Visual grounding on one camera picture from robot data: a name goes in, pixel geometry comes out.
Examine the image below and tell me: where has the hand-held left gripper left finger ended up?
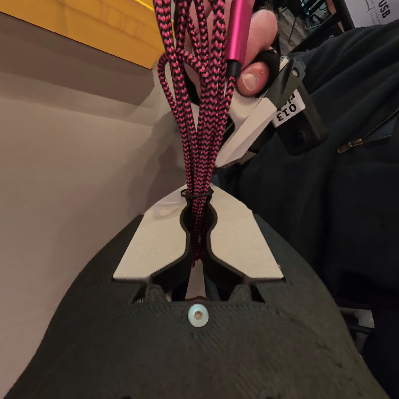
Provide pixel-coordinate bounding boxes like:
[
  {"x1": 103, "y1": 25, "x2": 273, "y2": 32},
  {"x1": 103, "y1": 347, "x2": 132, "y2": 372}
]
[{"x1": 112, "y1": 186, "x2": 191, "y2": 284}]

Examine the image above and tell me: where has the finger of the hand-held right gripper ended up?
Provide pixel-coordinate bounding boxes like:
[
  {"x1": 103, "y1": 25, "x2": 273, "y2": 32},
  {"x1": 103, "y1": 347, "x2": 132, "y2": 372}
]
[
  {"x1": 214, "y1": 122, "x2": 270, "y2": 169},
  {"x1": 226, "y1": 92, "x2": 276, "y2": 134}
]

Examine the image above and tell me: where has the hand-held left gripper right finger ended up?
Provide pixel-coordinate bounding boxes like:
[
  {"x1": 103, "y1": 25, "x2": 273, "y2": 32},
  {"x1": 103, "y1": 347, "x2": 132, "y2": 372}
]
[{"x1": 206, "y1": 187, "x2": 285, "y2": 286}]

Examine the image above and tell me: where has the red braided usb cable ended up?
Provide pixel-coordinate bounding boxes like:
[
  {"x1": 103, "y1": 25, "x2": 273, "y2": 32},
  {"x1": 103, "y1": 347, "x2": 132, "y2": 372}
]
[{"x1": 153, "y1": 0, "x2": 253, "y2": 262}]

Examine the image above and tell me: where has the black twist tie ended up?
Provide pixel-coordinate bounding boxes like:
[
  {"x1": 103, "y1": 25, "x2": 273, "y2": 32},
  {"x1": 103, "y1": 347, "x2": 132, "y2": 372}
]
[{"x1": 181, "y1": 189, "x2": 214, "y2": 199}]

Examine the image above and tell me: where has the yellow plastic bin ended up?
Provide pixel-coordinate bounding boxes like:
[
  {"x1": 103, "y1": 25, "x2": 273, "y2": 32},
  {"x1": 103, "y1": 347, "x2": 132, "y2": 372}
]
[{"x1": 0, "y1": 0, "x2": 167, "y2": 69}]

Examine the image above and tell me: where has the person's right hand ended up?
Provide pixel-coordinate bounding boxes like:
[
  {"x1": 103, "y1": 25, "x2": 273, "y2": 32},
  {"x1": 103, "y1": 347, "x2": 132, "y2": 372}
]
[{"x1": 239, "y1": 8, "x2": 281, "y2": 98}]

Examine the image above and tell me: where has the black white marker board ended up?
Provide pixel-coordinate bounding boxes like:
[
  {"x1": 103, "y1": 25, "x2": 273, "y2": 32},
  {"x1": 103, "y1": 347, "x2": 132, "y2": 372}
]
[{"x1": 345, "y1": 0, "x2": 399, "y2": 28}]

